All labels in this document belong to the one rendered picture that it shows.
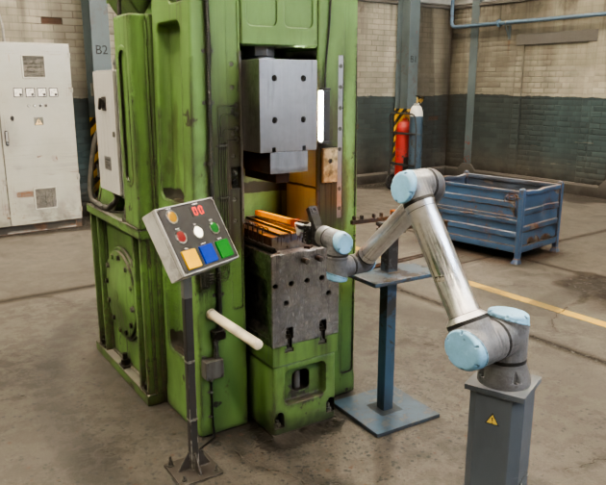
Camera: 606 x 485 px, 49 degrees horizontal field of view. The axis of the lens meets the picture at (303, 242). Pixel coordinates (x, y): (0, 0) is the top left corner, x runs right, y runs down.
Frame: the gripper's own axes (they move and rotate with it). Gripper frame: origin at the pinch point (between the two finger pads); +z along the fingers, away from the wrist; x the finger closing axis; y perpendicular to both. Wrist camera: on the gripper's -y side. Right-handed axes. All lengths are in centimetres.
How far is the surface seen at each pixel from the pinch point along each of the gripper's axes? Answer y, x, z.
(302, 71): -67, 4, 4
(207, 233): -3, -51, -12
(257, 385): 83, -15, 12
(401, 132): 20, 527, 532
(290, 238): 7.9, -2.6, 2.8
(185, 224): -8, -61, -13
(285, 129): -42.0, -4.8, 3.6
